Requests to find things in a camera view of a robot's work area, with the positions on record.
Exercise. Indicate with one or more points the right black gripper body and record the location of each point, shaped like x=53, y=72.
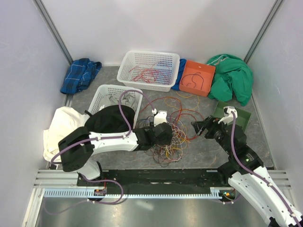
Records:
x=216, y=130

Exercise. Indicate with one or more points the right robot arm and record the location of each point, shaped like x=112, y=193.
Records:
x=245, y=172

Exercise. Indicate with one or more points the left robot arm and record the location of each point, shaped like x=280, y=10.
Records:
x=77, y=148

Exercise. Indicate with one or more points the green plastic tray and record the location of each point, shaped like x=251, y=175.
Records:
x=243, y=116

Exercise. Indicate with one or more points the orange plastic tray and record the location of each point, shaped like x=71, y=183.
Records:
x=197, y=78

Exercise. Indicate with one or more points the green cloth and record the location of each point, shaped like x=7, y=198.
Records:
x=232, y=78

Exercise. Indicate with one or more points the large white plastic basket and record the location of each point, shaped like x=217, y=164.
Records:
x=156, y=71

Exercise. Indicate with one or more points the grey cloth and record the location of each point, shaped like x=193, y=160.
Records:
x=127, y=99

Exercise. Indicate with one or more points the black hat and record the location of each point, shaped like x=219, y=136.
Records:
x=107, y=120

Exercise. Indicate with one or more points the small white plastic basket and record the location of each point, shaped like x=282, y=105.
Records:
x=104, y=90

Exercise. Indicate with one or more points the blue plaid cloth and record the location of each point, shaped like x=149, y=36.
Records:
x=80, y=75

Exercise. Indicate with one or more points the white cloth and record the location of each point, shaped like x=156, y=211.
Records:
x=64, y=122

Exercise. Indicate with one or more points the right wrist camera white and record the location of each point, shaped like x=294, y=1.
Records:
x=230, y=114

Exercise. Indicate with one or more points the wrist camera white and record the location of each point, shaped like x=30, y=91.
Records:
x=230, y=114
x=159, y=117

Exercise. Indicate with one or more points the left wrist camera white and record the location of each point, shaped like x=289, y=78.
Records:
x=159, y=117

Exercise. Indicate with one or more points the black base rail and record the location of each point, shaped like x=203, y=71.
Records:
x=166, y=180

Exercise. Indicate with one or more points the right corner aluminium post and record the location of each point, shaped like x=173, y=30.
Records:
x=263, y=29

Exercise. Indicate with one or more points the corner aluminium post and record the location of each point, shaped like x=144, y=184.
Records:
x=53, y=29
x=263, y=29

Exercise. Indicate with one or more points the grey slotted cable duct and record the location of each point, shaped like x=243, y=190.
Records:
x=95, y=194

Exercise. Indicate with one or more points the left corner aluminium post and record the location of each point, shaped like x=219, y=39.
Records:
x=53, y=29

